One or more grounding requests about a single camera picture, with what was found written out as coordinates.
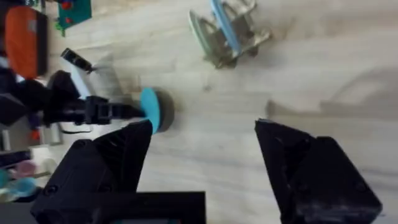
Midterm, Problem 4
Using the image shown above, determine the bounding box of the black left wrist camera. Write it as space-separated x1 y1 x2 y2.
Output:
47 70 81 101

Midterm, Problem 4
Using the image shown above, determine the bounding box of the orange and black case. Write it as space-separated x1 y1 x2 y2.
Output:
3 5 49 80

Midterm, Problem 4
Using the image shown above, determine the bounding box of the pale green plate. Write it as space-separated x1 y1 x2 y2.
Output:
188 9 218 60

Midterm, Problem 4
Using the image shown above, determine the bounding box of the blue plate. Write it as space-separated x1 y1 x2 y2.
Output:
139 87 162 135
210 0 243 54

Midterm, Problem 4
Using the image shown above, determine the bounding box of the pale blue round dish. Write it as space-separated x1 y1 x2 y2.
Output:
8 176 39 198

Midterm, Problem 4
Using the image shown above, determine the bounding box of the small peg dish rack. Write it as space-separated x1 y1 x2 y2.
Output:
198 0 273 70

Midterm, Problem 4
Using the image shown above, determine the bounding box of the green board with toy blocks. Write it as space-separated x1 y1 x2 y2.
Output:
54 0 93 37

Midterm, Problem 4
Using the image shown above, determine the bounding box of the pale pink round dish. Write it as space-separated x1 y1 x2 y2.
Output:
14 159 37 175

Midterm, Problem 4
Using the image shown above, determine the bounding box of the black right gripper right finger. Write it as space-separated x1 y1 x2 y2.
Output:
254 119 384 224

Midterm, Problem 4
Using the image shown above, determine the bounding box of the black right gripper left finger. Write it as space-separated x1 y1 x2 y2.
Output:
30 119 154 224

